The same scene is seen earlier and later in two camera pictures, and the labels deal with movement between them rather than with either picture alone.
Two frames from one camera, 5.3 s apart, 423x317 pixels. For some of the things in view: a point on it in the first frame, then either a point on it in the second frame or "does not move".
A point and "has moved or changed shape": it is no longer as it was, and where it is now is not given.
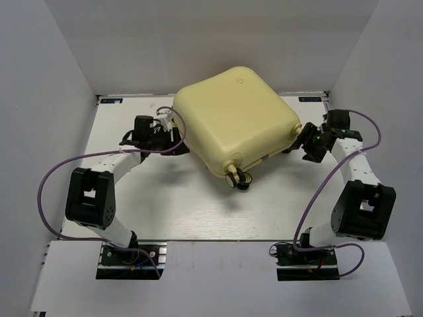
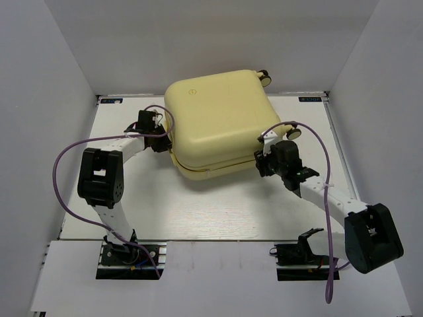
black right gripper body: (319, 139) -> (268, 164)
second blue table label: (111, 100) does not move
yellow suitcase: (236, 123) has moved or changed shape
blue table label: (310, 99) does not move
